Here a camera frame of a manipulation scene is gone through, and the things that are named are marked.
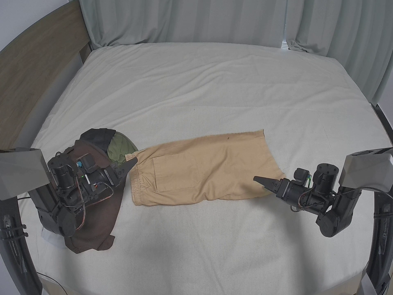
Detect brown garment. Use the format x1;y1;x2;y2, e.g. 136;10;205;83
55;140;125;253

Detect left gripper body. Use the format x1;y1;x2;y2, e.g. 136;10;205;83
87;164;126;196

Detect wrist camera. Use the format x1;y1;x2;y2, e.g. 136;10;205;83
293;168;311;185
77;153;96;173

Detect beige shorts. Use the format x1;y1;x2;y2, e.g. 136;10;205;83
125;129;287;206

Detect green garment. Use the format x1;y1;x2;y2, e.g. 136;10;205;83
107;133;139;165

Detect white garment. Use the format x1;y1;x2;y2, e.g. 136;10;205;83
41;229;63;249

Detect bed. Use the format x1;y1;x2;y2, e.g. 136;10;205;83
0;0;393;295

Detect black garment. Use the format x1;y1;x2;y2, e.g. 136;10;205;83
80;128;116;153

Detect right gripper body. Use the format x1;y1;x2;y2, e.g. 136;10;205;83
276;178;312;207

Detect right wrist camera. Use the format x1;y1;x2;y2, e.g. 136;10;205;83
293;168;311;185

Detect pale grey-green curtain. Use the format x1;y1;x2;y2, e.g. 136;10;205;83
285;0;393;104
75;0;289;51

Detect black cable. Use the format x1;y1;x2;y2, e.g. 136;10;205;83
38;272;67;295

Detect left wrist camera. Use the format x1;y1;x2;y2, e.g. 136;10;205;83
77;153;96;173

